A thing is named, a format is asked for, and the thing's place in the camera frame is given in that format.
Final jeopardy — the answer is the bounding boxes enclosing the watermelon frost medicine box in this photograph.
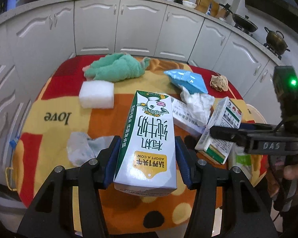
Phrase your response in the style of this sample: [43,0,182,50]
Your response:
[195,97,242,165]

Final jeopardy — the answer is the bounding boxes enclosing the white tissue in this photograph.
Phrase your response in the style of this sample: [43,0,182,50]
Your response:
[180,86,215,126]

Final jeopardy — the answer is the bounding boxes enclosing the beige paper ball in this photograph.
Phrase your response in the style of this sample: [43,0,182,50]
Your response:
[210,75,229,92]

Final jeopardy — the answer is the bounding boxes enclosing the white pepsi envelope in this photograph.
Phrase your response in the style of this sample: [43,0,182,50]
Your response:
[171,97,205,138]

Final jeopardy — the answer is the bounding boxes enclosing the blue snack bag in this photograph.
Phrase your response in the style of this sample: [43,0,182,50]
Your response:
[164,69,208,95]

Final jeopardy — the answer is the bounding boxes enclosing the white green milk carton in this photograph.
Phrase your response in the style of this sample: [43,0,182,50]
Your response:
[113,90,177,197]

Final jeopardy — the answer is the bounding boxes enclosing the white foam sponge block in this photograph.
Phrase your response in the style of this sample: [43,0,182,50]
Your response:
[78,80,114,109]

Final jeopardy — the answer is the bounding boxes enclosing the green towel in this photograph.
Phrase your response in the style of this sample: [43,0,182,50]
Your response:
[82,53,151,83]

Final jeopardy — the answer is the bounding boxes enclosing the white green plastic wrapper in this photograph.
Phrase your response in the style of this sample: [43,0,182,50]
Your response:
[228,144,252,180]

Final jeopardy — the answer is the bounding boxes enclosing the beige trash bin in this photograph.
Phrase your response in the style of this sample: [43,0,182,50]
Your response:
[246,104,267,124]

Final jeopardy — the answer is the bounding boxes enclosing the crumpled teal printed wrapper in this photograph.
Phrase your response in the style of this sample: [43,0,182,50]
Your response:
[67,132,114,167]

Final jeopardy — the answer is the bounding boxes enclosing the bronze stock pot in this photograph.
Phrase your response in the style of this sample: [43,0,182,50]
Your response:
[264,26,290,56]

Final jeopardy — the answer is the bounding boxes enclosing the black wok with lid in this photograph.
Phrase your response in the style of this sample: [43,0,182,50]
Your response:
[219,3,258,34]

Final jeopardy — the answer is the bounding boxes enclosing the colourful rose blanket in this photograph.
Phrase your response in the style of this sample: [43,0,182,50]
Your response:
[12,55,269,235]

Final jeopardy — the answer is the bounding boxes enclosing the wooden cutting board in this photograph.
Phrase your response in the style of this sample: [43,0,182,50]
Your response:
[195,0,223,18]

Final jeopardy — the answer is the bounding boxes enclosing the white lower cabinets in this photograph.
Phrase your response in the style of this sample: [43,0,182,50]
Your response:
[0,0,289,169]

